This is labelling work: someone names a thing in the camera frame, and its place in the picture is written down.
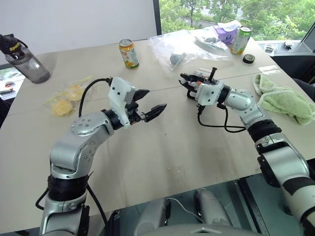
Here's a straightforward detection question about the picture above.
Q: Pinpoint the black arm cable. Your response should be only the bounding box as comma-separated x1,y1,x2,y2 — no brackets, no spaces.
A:
78,78,113,118
35,183,109,236
196,103,247,133

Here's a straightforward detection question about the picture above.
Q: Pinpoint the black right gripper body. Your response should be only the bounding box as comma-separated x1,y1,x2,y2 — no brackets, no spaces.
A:
187,77,220,99

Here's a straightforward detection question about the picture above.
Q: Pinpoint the small packet on sill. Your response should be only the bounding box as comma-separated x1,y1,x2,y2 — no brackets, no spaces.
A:
264,42,278,53

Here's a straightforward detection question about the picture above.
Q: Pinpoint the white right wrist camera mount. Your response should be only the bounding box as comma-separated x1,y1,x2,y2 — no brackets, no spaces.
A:
195,82,223,107

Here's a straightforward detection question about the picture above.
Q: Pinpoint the green towel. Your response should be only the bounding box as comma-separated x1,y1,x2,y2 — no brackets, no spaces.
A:
252,73,315,125

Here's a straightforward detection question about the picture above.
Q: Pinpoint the orange juice can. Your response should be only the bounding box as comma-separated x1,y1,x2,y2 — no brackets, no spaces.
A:
119,38,140,70

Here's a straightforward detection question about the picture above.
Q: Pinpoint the clear bag of pastries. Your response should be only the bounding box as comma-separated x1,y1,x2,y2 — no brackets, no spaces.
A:
42,75,95,118

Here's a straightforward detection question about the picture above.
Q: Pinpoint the grey sports water bottle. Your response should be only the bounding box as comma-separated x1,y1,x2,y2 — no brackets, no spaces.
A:
0,34,51,85

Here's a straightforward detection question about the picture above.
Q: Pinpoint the black lower arm cable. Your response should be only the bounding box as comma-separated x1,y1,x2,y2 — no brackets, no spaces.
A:
35,183,109,236

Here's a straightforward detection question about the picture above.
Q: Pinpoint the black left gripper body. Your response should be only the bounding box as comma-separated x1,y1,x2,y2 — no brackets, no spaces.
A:
125,101,149,124

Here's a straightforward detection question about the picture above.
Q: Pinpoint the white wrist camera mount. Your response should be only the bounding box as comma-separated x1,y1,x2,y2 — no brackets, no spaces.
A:
195,82,223,107
108,77,137,129

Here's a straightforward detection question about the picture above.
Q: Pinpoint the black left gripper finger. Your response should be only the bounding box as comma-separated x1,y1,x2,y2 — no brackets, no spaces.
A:
132,89,151,102
143,103,168,123

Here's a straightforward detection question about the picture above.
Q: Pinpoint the green drink can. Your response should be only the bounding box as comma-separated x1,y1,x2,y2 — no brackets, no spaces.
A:
230,26,252,56

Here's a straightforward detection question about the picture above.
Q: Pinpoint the clear plastic bag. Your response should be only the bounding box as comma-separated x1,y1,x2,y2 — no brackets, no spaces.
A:
149,29,232,72

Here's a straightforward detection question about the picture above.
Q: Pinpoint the purple tissue pack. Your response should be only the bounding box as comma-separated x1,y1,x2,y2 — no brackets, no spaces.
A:
213,20,241,46

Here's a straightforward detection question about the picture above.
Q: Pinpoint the clear pen holder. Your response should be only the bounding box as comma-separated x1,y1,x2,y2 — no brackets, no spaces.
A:
194,69,214,78

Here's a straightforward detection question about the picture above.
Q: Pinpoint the dark grey object in bag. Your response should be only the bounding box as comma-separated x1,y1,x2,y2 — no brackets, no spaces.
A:
169,52,188,67

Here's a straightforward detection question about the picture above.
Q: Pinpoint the yellow round pastry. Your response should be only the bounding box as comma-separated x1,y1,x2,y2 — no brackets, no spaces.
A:
64,84,85,102
51,99,74,117

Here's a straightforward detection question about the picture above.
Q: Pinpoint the grey robot torso edge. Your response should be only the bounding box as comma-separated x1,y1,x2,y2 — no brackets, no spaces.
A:
157,222,262,236

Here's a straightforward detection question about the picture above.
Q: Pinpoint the white label strip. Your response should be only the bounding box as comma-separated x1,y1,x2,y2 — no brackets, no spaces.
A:
258,65,282,75

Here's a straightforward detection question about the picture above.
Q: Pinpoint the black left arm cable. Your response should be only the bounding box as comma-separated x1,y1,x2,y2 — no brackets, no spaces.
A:
78,78,113,118

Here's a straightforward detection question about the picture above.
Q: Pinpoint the black window frame post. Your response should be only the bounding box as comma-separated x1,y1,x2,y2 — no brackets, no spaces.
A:
153,0,163,36

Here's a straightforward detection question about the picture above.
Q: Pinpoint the grey rounded robot leg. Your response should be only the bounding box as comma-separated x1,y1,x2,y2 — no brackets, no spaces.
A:
193,187,232,227
134,197,172,236

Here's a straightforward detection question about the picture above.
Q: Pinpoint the thin white cable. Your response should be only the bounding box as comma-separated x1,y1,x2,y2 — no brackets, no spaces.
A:
167,196,205,224

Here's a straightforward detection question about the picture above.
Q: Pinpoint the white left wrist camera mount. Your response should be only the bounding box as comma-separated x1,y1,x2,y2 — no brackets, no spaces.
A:
108,77,137,129

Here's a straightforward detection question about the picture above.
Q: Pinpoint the black chair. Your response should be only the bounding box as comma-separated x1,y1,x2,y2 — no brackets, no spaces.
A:
270,55,315,99

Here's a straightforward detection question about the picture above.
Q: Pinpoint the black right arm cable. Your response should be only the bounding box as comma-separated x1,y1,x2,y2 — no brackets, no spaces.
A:
196,103,247,133

